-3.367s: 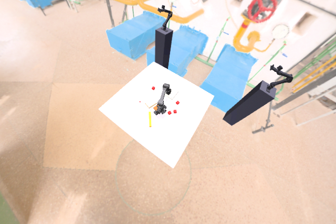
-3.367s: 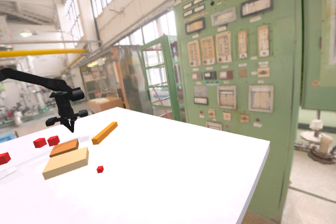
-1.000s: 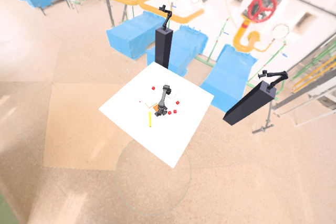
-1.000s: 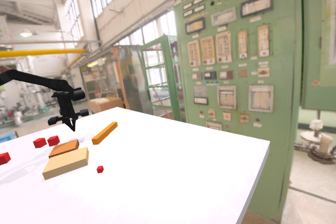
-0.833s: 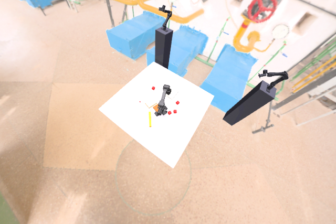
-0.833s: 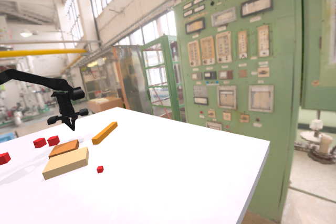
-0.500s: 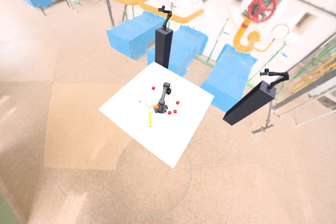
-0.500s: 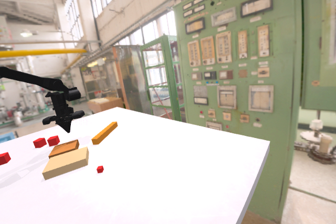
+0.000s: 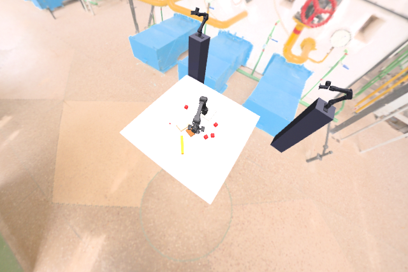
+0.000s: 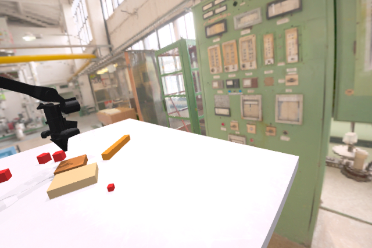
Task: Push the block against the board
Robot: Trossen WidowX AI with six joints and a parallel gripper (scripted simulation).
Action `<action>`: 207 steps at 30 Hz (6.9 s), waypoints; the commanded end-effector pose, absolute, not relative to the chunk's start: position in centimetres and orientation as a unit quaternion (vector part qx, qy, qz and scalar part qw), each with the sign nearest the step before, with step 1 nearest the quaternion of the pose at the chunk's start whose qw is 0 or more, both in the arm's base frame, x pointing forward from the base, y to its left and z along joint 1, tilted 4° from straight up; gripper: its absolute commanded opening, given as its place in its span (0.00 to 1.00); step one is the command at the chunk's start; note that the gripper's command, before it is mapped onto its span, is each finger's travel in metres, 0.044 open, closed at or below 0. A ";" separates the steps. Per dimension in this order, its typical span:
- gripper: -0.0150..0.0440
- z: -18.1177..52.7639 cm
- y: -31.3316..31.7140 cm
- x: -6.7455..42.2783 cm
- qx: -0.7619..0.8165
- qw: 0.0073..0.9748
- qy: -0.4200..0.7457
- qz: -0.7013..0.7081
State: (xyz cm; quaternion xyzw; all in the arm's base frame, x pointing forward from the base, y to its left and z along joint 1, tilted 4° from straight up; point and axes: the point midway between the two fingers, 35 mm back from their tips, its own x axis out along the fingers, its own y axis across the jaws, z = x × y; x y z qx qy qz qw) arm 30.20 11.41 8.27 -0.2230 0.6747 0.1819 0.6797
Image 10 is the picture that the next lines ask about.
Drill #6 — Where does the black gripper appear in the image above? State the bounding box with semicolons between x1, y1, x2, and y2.
41;116;80;152

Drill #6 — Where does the beige rectangular block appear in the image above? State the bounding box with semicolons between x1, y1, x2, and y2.
46;163;99;199

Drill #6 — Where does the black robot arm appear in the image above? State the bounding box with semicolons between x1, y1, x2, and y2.
0;76;81;129

